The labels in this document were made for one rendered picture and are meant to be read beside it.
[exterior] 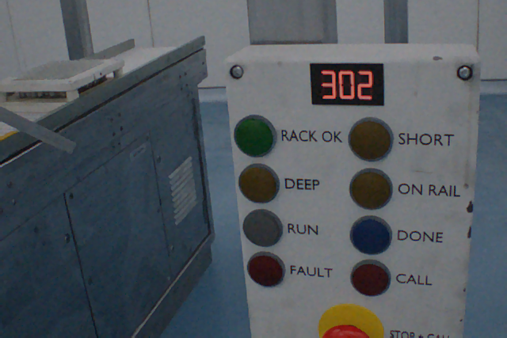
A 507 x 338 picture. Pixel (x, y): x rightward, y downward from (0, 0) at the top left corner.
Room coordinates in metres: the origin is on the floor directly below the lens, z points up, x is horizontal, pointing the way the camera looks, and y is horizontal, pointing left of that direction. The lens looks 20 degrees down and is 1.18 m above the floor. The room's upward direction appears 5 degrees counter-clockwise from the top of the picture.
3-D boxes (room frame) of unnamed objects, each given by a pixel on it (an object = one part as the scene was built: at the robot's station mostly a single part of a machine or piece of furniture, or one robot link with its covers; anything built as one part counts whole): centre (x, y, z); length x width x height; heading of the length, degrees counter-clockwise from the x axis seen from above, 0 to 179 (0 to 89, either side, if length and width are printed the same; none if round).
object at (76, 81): (1.43, 0.47, 0.89); 0.25 x 0.24 x 0.02; 71
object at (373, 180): (0.36, -0.08, 1.01); 0.03 x 0.01 x 0.03; 71
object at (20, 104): (1.43, 0.47, 0.84); 0.24 x 0.24 x 0.02; 71
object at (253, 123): (0.39, 0.00, 1.04); 0.03 x 0.01 x 0.03; 71
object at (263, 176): (0.39, 0.00, 1.01); 0.03 x 0.01 x 0.03; 71
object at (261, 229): (0.39, 0.00, 0.97); 0.03 x 0.01 x 0.03; 71
